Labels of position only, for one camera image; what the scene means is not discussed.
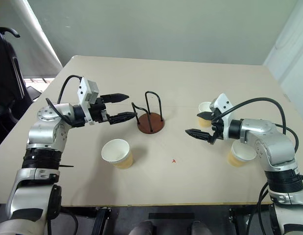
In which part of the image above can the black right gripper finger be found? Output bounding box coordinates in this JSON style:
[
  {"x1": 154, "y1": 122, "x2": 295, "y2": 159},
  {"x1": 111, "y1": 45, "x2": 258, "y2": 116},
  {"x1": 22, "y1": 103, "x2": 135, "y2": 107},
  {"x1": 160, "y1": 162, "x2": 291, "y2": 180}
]
[
  {"x1": 197, "y1": 111, "x2": 214, "y2": 121},
  {"x1": 185, "y1": 128, "x2": 215, "y2": 144}
]

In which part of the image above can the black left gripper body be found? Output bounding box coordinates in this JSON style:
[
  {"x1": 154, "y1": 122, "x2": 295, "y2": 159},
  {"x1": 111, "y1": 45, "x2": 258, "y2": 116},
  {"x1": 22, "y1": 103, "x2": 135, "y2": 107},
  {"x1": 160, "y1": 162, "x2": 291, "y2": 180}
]
[{"x1": 89, "y1": 96, "x2": 111, "y2": 123}]

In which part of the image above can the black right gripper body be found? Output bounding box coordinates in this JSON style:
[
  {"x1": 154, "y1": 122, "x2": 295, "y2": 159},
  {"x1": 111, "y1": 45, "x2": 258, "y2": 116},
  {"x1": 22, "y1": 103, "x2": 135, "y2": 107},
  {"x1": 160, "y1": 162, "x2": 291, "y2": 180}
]
[{"x1": 210, "y1": 108, "x2": 230, "y2": 145}]

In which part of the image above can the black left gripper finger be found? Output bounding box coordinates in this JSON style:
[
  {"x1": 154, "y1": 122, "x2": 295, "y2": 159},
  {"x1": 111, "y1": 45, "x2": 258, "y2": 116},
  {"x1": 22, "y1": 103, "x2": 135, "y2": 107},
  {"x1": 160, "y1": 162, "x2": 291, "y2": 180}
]
[
  {"x1": 102, "y1": 93, "x2": 130, "y2": 104},
  {"x1": 108, "y1": 112, "x2": 138, "y2": 125}
]

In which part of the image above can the ribbed tan paper cup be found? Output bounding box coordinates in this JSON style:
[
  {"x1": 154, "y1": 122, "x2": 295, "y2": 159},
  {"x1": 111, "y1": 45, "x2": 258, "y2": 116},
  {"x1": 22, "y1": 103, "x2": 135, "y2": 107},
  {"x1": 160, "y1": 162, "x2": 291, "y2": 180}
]
[
  {"x1": 198, "y1": 101, "x2": 214, "y2": 128},
  {"x1": 101, "y1": 139, "x2": 134, "y2": 170},
  {"x1": 227, "y1": 141, "x2": 257, "y2": 168}
]

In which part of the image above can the black strip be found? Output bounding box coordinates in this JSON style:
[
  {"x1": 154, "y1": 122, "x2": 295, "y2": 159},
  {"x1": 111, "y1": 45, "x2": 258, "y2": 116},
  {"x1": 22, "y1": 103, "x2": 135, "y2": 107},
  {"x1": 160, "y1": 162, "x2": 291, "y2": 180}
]
[{"x1": 148, "y1": 212, "x2": 195, "y2": 220}]

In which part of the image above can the dark grey rounded shape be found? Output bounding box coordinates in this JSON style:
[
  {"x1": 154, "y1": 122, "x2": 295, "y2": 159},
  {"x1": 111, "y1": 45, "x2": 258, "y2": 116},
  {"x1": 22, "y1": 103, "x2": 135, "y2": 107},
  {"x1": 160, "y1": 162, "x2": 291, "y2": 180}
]
[{"x1": 190, "y1": 220, "x2": 214, "y2": 235}]

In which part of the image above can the black chair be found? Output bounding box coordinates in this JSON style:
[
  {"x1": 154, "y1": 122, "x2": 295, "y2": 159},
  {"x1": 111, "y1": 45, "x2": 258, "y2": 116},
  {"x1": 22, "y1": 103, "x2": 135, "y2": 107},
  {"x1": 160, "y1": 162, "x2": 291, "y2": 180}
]
[{"x1": 0, "y1": 24, "x2": 43, "y2": 153}]

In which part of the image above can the white door panel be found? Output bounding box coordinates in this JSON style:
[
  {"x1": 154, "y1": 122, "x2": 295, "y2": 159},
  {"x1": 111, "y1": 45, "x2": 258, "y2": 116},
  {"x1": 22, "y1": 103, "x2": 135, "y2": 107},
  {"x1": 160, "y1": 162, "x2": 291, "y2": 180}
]
[{"x1": 263, "y1": 0, "x2": 303, "y2": 99}]

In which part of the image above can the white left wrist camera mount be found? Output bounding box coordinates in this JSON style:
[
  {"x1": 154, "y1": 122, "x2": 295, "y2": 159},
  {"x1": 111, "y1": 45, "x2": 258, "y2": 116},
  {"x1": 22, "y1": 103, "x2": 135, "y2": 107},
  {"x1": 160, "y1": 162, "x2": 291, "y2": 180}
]
[{"x1": 76, "y1": 77, "x2": 100, "y2": 126}]

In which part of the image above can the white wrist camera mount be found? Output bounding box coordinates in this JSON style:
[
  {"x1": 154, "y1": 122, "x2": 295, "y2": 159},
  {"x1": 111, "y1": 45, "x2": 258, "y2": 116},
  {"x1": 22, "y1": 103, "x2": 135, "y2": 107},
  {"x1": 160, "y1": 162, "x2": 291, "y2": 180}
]
[
  {"x1": 209, "y1": 93, "x2": 237, "y2": 123},
  {"x1": 76, "y1": 77, "x2": 100, "y2": 126}
]

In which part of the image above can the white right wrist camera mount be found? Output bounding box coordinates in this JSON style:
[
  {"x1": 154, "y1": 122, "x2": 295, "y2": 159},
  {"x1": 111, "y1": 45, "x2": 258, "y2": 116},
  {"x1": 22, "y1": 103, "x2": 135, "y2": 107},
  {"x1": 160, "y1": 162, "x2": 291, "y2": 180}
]
[{"x1": 209, "y1": 93, "x2": 237, "y2": 123}]

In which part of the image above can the brown wire cup holder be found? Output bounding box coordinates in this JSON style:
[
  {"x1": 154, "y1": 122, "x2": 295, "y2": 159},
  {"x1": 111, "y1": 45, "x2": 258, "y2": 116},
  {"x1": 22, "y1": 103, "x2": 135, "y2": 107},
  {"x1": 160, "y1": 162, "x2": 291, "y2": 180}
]
[{"x1": 131, "y1": 91, "x2": 166, "y2": 135}]

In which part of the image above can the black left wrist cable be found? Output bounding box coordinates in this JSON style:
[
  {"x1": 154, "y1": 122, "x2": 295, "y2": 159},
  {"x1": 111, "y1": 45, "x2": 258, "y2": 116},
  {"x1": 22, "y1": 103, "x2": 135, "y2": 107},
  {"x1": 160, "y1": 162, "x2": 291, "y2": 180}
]
[{"x1": 45, "y1": 74, "x2": 83, "y2": 128}]

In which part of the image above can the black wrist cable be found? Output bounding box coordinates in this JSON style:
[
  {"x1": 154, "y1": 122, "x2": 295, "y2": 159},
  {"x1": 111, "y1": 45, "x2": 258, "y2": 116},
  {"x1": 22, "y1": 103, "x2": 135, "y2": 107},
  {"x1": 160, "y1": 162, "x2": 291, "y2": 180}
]
[
  {"x1": 211, "y1": 97, "x2": 301, "y2": 152},
  {"x1": 45, "y1": 74, "x2": 83, "y2": 128}
]

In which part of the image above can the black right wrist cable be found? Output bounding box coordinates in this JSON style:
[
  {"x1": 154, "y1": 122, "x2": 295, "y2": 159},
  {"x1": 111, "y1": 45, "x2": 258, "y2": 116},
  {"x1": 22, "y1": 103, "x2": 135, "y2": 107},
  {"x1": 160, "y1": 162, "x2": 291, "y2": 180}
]
[{"x1": 211, "y1": 97, "x2": 301, "y2": 152}]

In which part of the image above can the black right upper arm cable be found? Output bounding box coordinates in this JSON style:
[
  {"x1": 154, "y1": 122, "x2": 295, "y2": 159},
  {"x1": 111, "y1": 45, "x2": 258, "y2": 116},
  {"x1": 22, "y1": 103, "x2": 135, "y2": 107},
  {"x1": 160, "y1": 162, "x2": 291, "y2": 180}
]
[{"x1": 246, "y1": 181, "x2": 270, "y2": 235}]

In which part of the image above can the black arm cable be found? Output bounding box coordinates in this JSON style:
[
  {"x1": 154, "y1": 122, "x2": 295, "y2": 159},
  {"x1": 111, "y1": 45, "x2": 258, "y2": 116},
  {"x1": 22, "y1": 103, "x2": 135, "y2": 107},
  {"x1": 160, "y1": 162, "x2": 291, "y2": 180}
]
[
  {"x1": 47, "y1": 210, "x2": 79, "y2": 235},
  {"x1": 246, "y1": 181, "x2": 270, "y2": 235}
]

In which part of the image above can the black table frame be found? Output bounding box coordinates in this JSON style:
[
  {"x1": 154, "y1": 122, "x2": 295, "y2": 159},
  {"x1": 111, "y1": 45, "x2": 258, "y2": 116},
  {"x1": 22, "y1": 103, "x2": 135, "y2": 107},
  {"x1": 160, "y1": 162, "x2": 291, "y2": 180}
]
[{"x1": 59, "y1": 204, "x2": 275, "y2": 235}]

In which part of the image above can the black left upper arm cable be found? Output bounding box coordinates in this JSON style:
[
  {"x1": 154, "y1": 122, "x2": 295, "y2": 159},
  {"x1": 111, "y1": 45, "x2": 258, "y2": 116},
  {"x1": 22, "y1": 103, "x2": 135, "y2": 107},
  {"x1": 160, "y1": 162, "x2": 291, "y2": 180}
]
[{"x1": 47, "y1": 210, "x2": 79, "y2": 235}]

